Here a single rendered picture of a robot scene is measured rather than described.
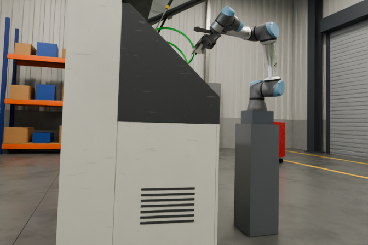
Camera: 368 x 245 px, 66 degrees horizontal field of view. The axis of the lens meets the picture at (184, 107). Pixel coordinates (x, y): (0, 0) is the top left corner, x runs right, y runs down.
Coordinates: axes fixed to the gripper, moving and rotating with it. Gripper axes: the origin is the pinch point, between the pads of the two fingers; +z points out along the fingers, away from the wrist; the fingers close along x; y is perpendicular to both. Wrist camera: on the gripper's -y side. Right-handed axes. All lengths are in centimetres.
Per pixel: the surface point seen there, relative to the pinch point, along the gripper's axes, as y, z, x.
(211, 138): 47, 24, -23
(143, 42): -15.9, 6.4, -34.6
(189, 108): 26.4, 19.1, -26.8
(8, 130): -306, 466, 231
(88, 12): -45, 10, -49
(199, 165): 53, 39, -30
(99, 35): -33, 16, -48
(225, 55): -142, 115, 749
